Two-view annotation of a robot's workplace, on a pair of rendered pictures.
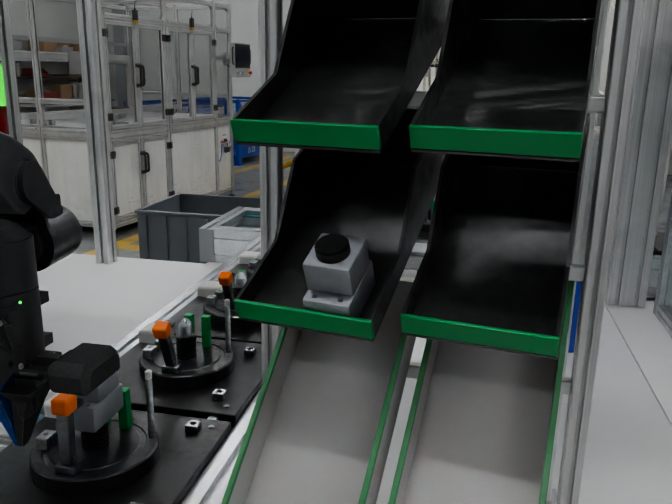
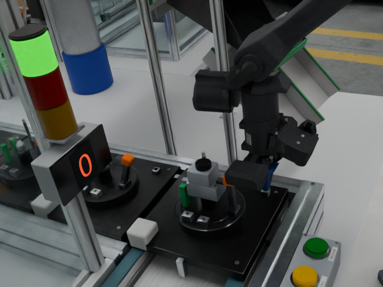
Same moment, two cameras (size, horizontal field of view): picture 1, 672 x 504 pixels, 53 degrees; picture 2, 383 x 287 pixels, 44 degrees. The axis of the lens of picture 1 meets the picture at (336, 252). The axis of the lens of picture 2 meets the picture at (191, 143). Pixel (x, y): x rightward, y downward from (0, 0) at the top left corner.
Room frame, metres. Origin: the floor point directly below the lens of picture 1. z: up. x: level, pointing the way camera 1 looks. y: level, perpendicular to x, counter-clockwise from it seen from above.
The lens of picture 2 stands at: (0.44, 0.94, 1.60)
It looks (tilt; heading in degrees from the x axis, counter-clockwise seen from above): 33 degrees down; 292
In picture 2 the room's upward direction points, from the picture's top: 9 degrees counter-clockwise
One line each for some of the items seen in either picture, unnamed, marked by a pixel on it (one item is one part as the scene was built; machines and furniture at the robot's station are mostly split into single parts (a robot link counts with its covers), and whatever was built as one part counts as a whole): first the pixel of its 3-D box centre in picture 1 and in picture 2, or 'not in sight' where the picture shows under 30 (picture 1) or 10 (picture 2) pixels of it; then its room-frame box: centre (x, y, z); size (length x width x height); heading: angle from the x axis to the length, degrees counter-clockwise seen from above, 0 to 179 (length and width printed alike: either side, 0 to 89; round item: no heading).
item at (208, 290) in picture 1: (241, 292); not in sight; (1.18, 0.17, 1.01); 0.24 x 0.24 x 0.13; 79
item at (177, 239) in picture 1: (225, 231); not in sight; (2.82, 0.48, 0.73); 0.62 x 0.42 x 0.23; 79
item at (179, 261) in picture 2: not in sight; (182, 267); (0.71, 0.40, 0.95); 0.01 x 0.01 x 0.04; 79
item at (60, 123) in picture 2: not in sight; (56, 116); (0.84, 0.43, 1.28); 0.05 x 0.05 x 0.05
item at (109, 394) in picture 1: (95, 385); (200, 176); (0.69, 0.27, 1.06); 0.08 x 0.04 x 0.07; 169
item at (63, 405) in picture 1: (70, 425); (227, 191); (0.64, 0.28, 1.04); 0.04 x 0.02 x 0.08; 169
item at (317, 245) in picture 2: not in sight; (316, 249); (0.48, 0.33, 0.96); 0.04 x 0.04 x 0.02
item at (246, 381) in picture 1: (186, 342); (103, 172); (0.94, 0.22, 1.01); 0.24 x 0.24 x 0.13; 79
